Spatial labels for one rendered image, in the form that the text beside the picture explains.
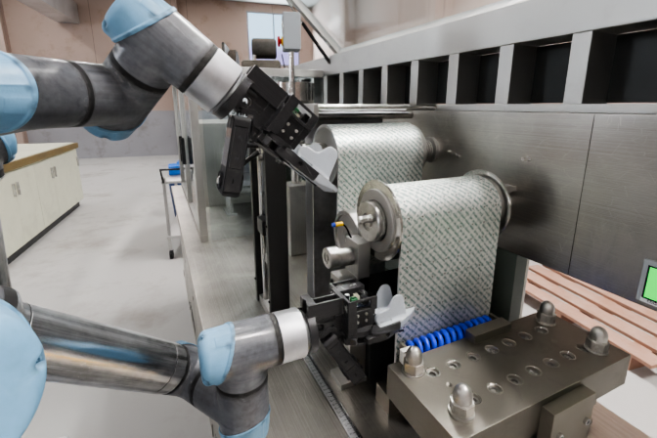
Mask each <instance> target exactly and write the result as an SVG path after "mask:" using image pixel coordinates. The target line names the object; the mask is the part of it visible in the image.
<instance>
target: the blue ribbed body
mask: <svg viewBox="0 0 657 438"><path fill-rule="evenodd" d="M492 320H494V319H491V318H490V317H489V316H487V315H483V316H482V317H477V318H476V319H471V320H470V321H465V322H464V323H459V324H458V325H453V326H452V327H447V328H446V329H443V328H442V329H440V330H439V331H437V330H436V331H434V332H433V333H428V334H427V335H426V336H424V335H422V336H421V337H420V338H419V339H418V338H414V339H413V341H411V340H407V341H406V343H405V344H406V345H407V346H410V345H411V346H413V345H414V346H417V347H418V348H419V349H420V350H421V352H422V353H423V352H426V351H429V350H431V349H434V348H437V347H440V346H443V345H445V344H448V343H451V342H454V341H457V340H460V339H462V338H464V337H465V330H466V329H469V328H472V327H475V326H478V325H480V324H483V323H486V322H489V321H492Z"/></svg>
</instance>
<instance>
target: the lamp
mask: <svg viewBox="0 0 657 438"><path fill-rule="evenodd" d="M644 297H647V298H649V299H652V300H654V301H657V269H654V268H651V267H650V270H649V274H648V279H647V283H646V288H645V292H644Z"/></svg>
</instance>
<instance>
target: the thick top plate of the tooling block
mask: <svg viewBox="0 0 657 438"><path fill-rule="evenodd" d="M536 316H537V313H534V314H531V315H528V316H525V317H522V318H520V319H517V320H514V321H511V331H510V332H507V333H504V334H501V335H499V336H496V337H493V338H491V339H488V340H485V341H483V342H480V343H477V344H473V343H472V342H470V341H469V340H468V339H466V338H462V339H460V340H457V341H454V342H451V343H448V344H445V345H443V346H440V347H437V348H434V349H431V350H429V351H426V352H423V353H422V360H423V363H424V367H423V368H424V376H423V377H422V378H419V379H412V378H409V377H407V376H405V375H404V374H403V372H402V367H403V365H402V364H401V363H400V361H399V362H396V363H393V364H390V365H388V367H387V389H386V395H387V396H388V398H389V399H390V400H391V401H392V403H393V404H394V405H395V406H396V408H397V409H398V410H399V411H400V413H401V414H402V415H403V416H404V418H405V419H406V420H407V421H408V423H409V424H410V425H411V426H412V427H413V429H414V430H415V431H416V433H417V434H418V435H419V436H420V438H529V437H530V436H532V435H534V434H536V433H538V429H539V423H540V417H541V411H542V406H543V405H545V404H547V403H548V402H550V401H552V400H554V399H556V398H558V397H560V396H562V395H564V394H566V393H568V392H570V391H572V390H573V389H575V388H577V387H579V386H581V385H585V386H586V387H587V388H589V389H590V390H592V391H593V392H595V393H596V394H595V400H596V399H598V398H600V397H601V396H603V395H605V394H607V393H609V392H610V391H612V390H614V389H616V388H617V387H619V386H621V385H623V384H625V381H626V376H627V372H628V367H629V363H630V358H631V354H629V353H627V352H625V351H623V350H621V349H619V348H617V347H615V346H614V345H612V344H610V345H609V349H608V350H609V354H608V355H607V356H598V355H595V354H593V353H591V352H589V351H588V350H587V349H586V348H585V347H584V343H585V342H586V338H587V335H589V334H590V333H589V332H587V331H585V330H583V329H581V328H578V327H576V326H574V325H572V324H571V323H569V322H567V321H565V320H563V319H561V318H559V317H557V316H556V320H555V321H556V325H555V326H554V327H547V326H543V325H541V324H539V323H538V322H537V321H536V320H535V318H536ZM459 383H465V384H467V385H468V386H469V387H470V388H471V390H472V393H473V402H474V405H475V408H474V411H475V418H474V420H473V421H472V422H469V423H463V422H459V421H457V420H455V419H453V418H452V417H451V416H450V414H449V412H448V405H449V404H450V395H451V394H453V391H454V388H455V386H456V385H457V384H459Z"/></svg>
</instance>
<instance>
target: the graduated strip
mask: <svg viewBox="0 0 657 438"><path fill-rule="evenodd" d="M302 359H303V361H304V363H305V365H306V366H307V368H308V370H309V371H310V373H311V375H312V376H313V377H314V379H315V381H316V382H317V384H318V386H319V387H320V389H321V391H322V392H323V394H324V396H325V398H326V399H327V401H328V403H329V405H330V407H331V409H332V410H333V412H334V414H335V415H336V417H337V419H338V420H339V422H340V424H341V426H342V427H343V429H344V431H345V432H346V434H347V436H348V437H349V438H363V436H362V435H361V433H360V432H359V430H358V429H357V427H356V425H355V424H354V422H353V421H352V419H351V417H350V416H349V415H348V414H347V412H346V411H345V409H344V407H343V406H342V404H341V403H340V401H339V399H338V398H337V396H336V395H335V393H334V391H333V390H332V388H331V387H330V385H329V383H328V381H327V380H326V378H325V377H324V375H323V373H322V372H321V370H320V369H319V367H318V366H317V364H316V362H315V361H314V359H313V358H312V356H311V354H307V356H306V357H305V358H302Z"/></svg>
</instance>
